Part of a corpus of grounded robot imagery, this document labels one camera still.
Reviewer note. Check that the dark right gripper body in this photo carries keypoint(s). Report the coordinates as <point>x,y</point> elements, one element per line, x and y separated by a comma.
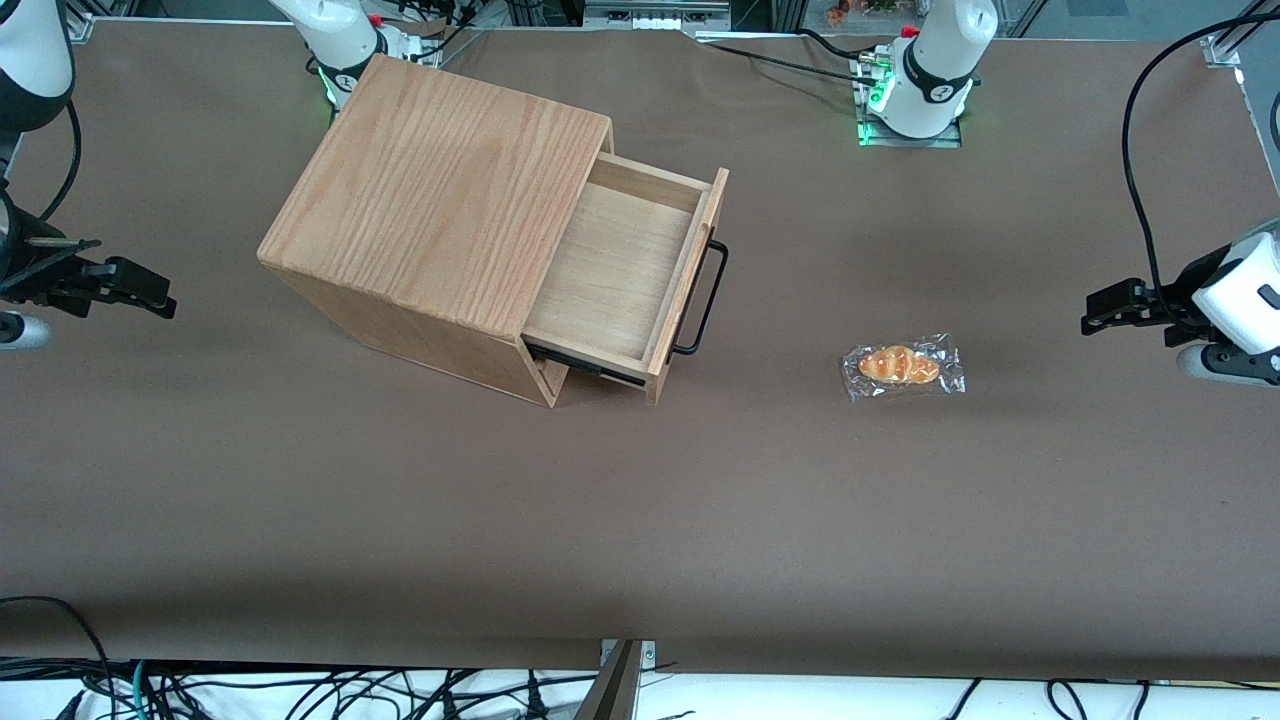
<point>30,270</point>

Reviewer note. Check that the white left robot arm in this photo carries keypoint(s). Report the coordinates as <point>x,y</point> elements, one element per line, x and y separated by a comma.
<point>940,50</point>

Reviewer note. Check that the wooden drawer cabinet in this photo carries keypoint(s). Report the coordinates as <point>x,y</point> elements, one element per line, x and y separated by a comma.
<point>430,200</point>

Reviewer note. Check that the bread roll in clear wrapper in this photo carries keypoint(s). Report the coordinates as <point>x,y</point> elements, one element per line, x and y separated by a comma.
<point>898,365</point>

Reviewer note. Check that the brown paper table cover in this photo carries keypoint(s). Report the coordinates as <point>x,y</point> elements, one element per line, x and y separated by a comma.
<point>700,520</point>

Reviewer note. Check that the grey metal bar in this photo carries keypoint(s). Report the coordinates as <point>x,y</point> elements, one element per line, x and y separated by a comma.
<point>610,690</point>

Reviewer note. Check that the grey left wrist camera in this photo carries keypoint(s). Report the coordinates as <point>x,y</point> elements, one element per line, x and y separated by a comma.
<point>1210,365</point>

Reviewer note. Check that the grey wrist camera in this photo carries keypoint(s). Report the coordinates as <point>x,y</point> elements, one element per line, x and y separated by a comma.
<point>1210,365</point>
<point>22,331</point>

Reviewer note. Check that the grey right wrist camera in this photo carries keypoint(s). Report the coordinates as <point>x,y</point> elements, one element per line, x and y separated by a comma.
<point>22,331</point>

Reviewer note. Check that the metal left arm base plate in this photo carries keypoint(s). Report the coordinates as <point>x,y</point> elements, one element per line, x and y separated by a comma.
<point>950,141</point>

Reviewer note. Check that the silver corner bracket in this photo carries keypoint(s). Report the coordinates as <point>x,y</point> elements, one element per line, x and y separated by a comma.
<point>82,27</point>
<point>648,655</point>
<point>1222,50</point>

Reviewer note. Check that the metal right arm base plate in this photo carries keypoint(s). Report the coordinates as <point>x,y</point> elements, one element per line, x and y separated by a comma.
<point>410,45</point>

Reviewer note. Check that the black drawer slide rail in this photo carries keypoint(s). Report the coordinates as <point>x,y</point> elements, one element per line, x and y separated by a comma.
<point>580,362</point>

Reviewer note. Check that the aluminium frame rail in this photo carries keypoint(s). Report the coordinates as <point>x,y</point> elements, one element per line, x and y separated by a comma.
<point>655,15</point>

